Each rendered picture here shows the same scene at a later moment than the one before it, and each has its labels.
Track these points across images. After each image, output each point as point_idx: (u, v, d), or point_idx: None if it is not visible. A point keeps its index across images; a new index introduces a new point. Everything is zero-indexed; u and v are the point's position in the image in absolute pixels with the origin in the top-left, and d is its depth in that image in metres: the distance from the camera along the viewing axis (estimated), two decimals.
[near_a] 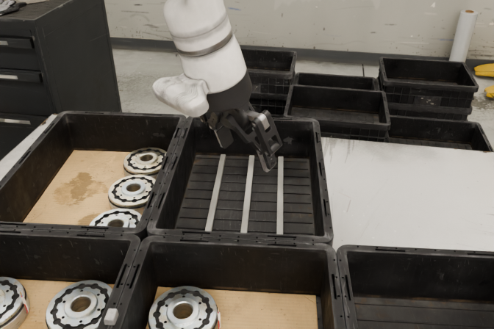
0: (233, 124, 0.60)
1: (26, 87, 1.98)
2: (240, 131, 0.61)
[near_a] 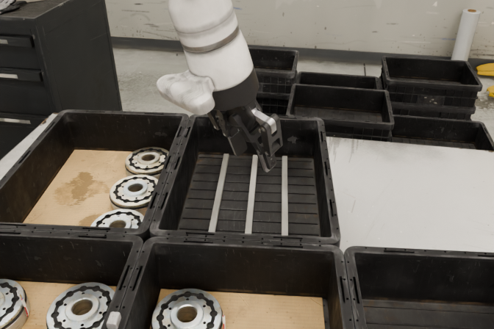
0: (239, 124, 0.59)
1: (26, 87, 1.96)
2: (244, 131, 0.60)
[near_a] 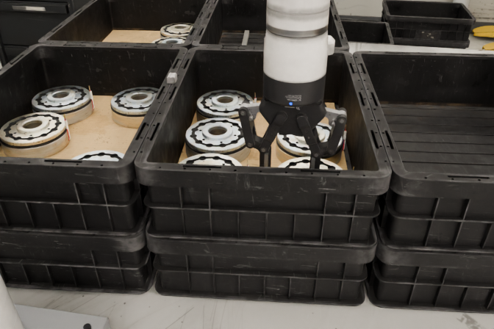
0: None
1: (52, 20, 2.12)
2: None
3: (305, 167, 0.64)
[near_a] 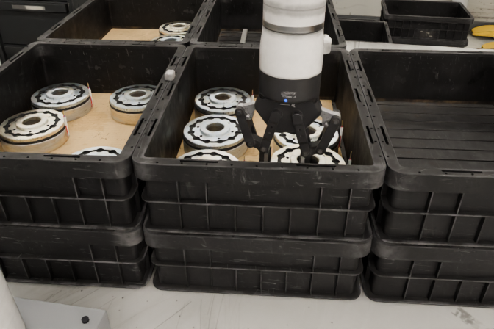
0: None
1: (52, 19, 2.12)
2: None
3: None
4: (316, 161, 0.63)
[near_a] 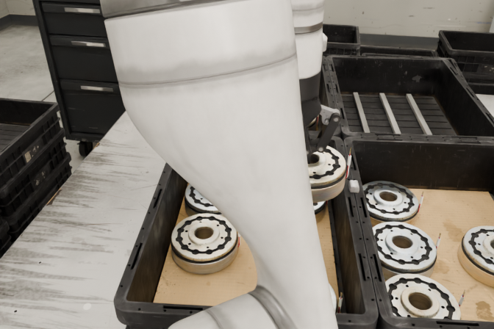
0: None
1: (112, 55, 2.08)
2: None
3: None
4: (316, 159, 0.64)
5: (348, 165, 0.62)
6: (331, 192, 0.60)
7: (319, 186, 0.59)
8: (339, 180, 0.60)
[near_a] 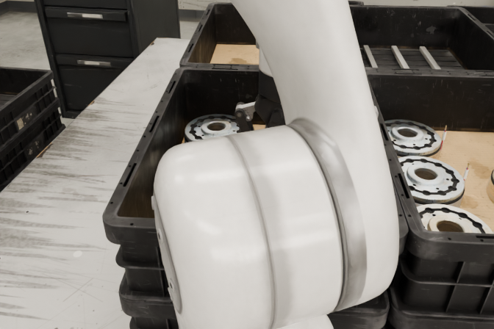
0: None
1: (109, 28, 2.01)
2: None
3: None
4: None
5: None
6: None
7: None
8: None
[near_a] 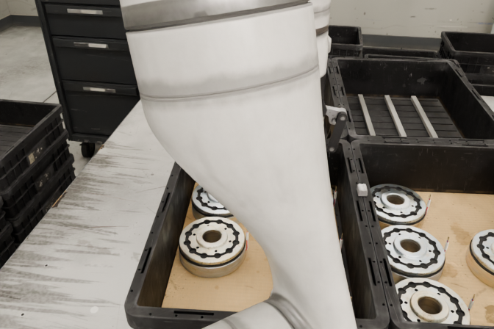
0: None
1: (114, 56, 2.08)
2: None
3: None
4: None
5: (340, 247, 0.71)
6: None
7: None
8: None
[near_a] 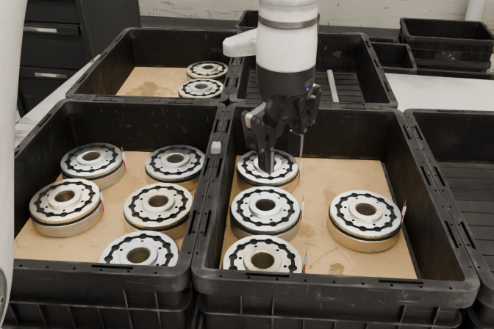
0: None
1: (63, 41, 2.06)
2: None
3: (154, 193, 0.70)
4: (167, 201, 0.69)
5: None
6: (174, 233, 0.66)
7: (160, 228, 0.65)
8: (181, 222, 0.66)
